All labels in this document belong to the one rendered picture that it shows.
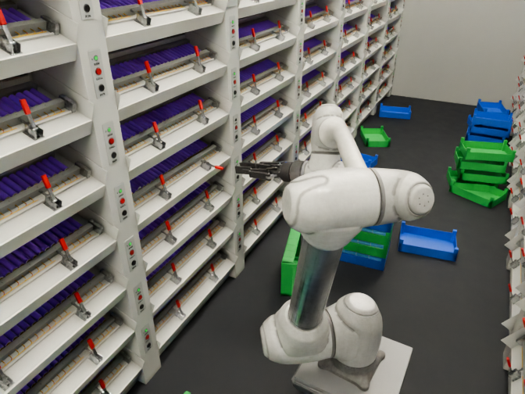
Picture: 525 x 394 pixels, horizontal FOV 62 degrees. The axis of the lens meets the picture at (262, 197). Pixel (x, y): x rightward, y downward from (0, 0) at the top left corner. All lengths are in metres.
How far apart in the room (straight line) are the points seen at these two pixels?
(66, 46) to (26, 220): 0.43
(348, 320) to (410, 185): 0.59
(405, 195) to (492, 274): 1.68
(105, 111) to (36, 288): 0.50
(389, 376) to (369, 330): 0.25
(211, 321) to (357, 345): 0.82
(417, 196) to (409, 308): 1.32
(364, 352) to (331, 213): 0.68
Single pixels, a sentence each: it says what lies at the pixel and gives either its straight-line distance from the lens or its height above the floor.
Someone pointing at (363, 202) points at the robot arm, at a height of 1.01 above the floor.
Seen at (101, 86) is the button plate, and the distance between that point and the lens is 1.26.
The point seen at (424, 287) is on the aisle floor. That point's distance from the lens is 2.36.
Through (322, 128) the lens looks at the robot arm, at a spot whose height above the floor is 0.95.
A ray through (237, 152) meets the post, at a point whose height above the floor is 0.68.
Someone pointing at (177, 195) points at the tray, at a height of 0.68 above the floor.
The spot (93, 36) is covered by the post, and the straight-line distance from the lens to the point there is 1.25.
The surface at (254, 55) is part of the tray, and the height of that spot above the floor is 1.07.
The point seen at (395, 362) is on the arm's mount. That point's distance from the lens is 1.68.
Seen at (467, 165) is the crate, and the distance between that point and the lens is 3.27.
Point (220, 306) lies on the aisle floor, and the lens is 2.13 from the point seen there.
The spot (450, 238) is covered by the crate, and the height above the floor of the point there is 0.01.
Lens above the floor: 1.47
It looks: 30 degrees down
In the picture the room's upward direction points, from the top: straight up
